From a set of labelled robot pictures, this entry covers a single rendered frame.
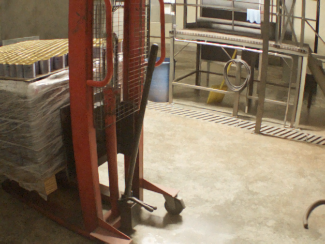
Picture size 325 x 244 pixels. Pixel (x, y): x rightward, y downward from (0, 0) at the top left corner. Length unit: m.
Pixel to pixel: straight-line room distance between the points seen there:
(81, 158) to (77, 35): 0.68
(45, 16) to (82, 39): 3.98
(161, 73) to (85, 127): 3.14
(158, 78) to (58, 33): 1.83
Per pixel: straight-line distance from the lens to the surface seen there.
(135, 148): 1.91
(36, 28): 5.75
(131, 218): 2.17
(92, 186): 1.87
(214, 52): 5.83
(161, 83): 4.79
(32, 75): 1.69
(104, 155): 2.12
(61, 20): 5.26
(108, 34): 1.49
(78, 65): 1.64
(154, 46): 1.67
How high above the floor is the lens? 1.51
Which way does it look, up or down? 21 degrees down
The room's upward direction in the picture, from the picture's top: 1 degrees clockwise
